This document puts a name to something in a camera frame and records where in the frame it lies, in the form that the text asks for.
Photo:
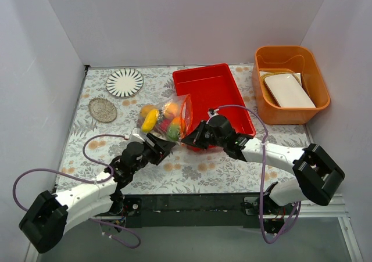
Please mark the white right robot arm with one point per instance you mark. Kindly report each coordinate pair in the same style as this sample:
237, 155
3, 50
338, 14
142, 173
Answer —
316, 176

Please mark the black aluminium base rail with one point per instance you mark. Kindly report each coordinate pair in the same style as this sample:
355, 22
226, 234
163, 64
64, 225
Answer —
200, 210

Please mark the red plastic tray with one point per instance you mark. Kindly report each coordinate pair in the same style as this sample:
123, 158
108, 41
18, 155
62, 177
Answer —
213, 91

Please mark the striped round plate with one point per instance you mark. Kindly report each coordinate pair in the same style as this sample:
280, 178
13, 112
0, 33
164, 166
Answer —
125, 82

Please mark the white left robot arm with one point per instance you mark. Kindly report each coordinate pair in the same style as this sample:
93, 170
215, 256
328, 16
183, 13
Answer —
51, 215

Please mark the green red mango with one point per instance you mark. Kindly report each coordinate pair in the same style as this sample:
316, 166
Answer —
175, 129

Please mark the white rectangular plate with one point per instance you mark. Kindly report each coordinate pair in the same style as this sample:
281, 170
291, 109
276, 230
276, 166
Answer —
303, 100

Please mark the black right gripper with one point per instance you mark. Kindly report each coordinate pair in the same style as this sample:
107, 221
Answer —
197, 135

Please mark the orange plastic basin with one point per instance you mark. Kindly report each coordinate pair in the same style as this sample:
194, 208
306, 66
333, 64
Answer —
288, 59

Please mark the floral patterned table mat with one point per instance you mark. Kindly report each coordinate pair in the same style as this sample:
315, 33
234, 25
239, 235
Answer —
92, 143

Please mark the woven round coaster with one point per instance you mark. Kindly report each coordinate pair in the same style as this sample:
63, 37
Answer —
102, 110

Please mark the orange peach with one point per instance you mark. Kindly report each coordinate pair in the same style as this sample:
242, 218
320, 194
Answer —
171, 110

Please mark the red fruit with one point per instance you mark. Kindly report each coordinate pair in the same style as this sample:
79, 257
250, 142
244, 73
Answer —
163, 125

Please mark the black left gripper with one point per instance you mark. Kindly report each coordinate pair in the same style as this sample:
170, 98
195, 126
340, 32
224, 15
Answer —
158, 148

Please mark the clear zip top bag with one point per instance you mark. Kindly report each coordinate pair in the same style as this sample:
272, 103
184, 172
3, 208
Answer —
170, 119

